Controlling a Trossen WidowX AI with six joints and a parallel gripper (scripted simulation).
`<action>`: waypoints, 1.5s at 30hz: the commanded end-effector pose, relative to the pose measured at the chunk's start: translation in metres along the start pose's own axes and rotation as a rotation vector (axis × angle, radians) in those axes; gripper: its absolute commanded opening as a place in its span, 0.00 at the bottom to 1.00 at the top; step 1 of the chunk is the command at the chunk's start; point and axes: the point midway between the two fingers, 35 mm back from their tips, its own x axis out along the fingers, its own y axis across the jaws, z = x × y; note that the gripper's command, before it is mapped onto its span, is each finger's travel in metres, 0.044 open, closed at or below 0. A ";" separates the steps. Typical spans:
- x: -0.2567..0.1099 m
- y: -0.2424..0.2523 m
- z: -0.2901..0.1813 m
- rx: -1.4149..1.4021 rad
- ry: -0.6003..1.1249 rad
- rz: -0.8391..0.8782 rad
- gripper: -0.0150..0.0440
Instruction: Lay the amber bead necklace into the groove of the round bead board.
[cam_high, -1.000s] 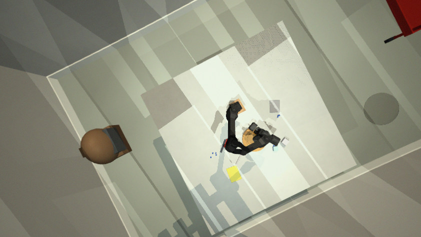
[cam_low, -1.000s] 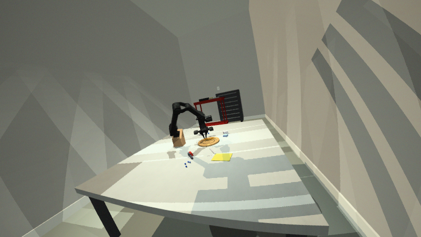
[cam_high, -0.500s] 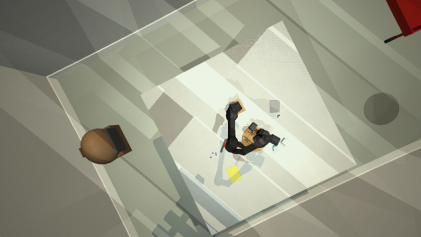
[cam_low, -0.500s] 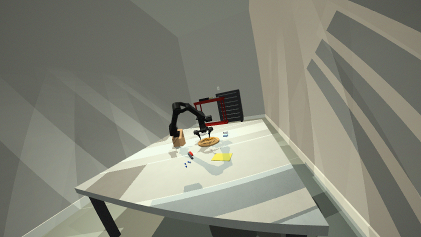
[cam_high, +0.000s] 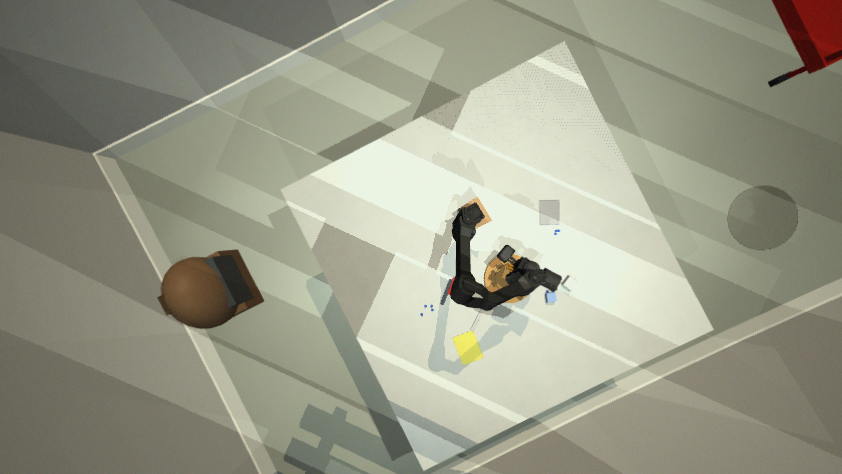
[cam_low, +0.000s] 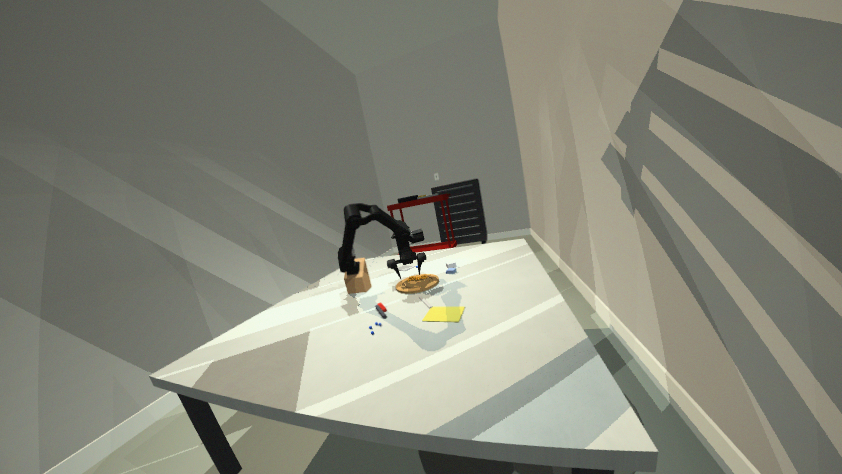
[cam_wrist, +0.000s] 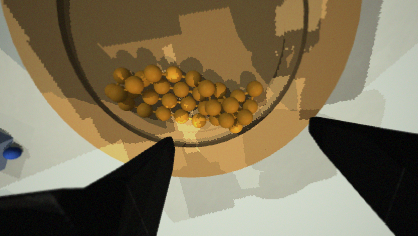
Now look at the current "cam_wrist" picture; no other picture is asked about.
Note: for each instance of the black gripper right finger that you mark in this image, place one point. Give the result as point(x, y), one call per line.
point(381, 164)

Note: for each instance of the tan round bead board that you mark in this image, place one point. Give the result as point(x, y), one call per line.
point(297, 50)

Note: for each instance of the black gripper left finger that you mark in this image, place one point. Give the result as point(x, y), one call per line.
point(128, 201)

